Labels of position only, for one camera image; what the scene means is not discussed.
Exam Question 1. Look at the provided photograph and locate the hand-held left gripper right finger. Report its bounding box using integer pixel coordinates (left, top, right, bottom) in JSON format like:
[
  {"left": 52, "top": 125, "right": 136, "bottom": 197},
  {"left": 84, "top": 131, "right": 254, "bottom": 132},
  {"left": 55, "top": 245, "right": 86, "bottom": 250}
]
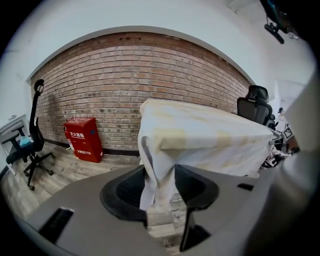
[{"left": 172, "top": 163, "right": 284, "bottom": 253}]

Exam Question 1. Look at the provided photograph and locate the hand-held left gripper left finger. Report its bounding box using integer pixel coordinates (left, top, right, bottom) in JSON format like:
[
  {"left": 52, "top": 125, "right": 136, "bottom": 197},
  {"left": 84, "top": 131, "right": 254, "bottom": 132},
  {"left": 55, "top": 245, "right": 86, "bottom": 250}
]
[{"left": 17, "top": 163, "right": 174, "bottom": 256}]

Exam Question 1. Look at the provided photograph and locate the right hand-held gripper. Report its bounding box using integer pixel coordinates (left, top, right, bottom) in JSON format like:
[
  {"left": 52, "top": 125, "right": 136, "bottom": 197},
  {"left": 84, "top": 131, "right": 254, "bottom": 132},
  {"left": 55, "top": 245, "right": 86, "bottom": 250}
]
[{"left": 274, "top": 124, "right": 301, "bottom": 154}]

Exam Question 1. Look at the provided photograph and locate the beige checked flower tablecloth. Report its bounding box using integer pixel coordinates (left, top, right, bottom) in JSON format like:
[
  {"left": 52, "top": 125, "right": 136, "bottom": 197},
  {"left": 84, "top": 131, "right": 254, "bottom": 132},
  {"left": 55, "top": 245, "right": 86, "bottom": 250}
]
[{"left": 136, "top": 98, "right": 275, "bottom": 214}]

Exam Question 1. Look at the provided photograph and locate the black high-back office chair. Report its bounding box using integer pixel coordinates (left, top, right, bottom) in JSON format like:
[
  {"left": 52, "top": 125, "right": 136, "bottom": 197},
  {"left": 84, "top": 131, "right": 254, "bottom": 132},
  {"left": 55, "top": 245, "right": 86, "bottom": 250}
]
[{"left": 236, "top": 84, "right": 277, "bottom": 131}]

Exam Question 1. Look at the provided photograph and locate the red fire equipment box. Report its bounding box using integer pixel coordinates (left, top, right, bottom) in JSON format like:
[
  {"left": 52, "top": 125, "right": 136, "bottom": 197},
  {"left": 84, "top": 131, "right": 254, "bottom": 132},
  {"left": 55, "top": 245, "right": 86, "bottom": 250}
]
[{"left": 63, "top": 116, "right": 104, "bottom": 164}]

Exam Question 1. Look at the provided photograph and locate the black mesh office chair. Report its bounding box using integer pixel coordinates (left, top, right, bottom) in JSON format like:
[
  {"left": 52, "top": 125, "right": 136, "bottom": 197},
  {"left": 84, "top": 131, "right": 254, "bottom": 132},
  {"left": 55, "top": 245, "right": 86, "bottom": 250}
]
[{"left": 4, "top": 78, "right": 56, "bottom": 192}]

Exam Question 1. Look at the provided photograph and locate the light blue packet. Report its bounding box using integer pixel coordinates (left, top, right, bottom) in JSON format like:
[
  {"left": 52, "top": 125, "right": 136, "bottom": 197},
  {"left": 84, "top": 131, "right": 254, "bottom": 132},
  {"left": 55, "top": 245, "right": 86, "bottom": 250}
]
[{"left": 19, "top": 135, "right": 35, "bottom": 148}]

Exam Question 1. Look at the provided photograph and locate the black camera rig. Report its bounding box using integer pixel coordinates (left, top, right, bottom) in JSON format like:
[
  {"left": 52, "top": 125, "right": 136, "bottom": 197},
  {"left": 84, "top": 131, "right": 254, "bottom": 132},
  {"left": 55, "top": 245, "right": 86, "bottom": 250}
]
[{"left": 259, "top": 0, "right": 301, "bottom": 45}]

